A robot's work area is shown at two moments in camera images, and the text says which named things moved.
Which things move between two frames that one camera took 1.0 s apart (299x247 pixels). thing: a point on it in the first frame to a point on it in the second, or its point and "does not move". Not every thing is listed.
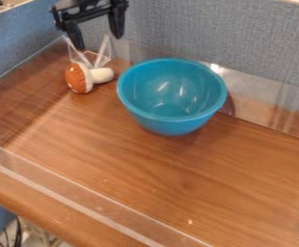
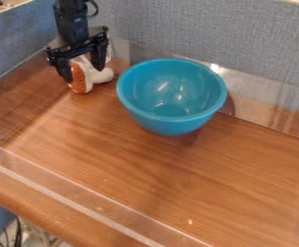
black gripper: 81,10 to 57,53
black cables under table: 6,237 does not move
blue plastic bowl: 170,95 does not move
